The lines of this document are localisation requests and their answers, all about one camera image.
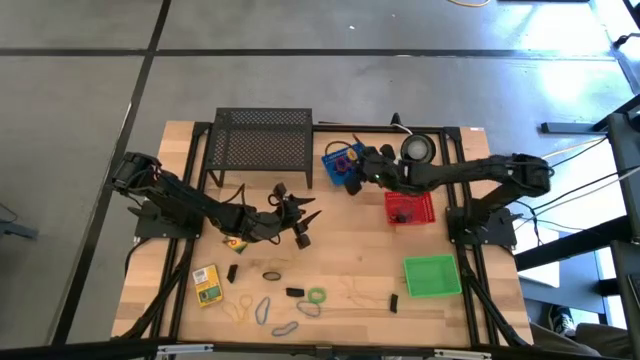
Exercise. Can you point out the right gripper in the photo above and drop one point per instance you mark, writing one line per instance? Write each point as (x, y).
(382, 172)

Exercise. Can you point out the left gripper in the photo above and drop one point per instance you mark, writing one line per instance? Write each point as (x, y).
(270, 225)

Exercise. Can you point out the yellow rubber band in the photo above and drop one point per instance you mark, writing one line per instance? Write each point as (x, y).
(227, 310)
(240, 300)
(367, 298)
(277, 260)

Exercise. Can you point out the black rubber band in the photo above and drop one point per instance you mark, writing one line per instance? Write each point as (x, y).
(264, 276)

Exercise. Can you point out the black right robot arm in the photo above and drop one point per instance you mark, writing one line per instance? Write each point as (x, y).
(460, 170)

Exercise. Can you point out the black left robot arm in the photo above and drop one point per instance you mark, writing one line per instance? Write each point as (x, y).
(185, 200)

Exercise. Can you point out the blue plastic basket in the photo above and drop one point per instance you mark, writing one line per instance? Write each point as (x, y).
(330, 175)

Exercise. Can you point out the white cup with black rim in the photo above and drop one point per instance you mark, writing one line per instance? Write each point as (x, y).
(419, 147)

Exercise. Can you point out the red plastic basket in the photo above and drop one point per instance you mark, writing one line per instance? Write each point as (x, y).
(422, 205)

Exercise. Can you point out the yellow green crayon box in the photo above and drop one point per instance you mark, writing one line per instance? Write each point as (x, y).
(237, 246)

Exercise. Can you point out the small yellow card box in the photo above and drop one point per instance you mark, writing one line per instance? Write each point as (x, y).
(207, 287)

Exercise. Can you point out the green plastic basket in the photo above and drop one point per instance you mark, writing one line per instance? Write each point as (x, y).
(432, 275)

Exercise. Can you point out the person's shoe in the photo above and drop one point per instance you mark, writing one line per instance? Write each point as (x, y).
(562, 320)

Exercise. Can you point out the grey stand foot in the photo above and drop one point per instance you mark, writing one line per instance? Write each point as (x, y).
(17, 230)

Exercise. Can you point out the black stand foot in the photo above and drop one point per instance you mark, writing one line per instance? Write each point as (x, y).
(622, 41)

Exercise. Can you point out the person's leg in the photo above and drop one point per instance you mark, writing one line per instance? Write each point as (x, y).
(600, 342)

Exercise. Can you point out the black aluminium table frame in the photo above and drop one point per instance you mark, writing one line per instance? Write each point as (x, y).
(375, 129)

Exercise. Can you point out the black rail with silver brackets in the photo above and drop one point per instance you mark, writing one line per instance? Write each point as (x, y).
(280, 348)

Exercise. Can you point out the black side desk frame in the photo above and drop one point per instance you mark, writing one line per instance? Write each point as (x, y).
(622, 150)

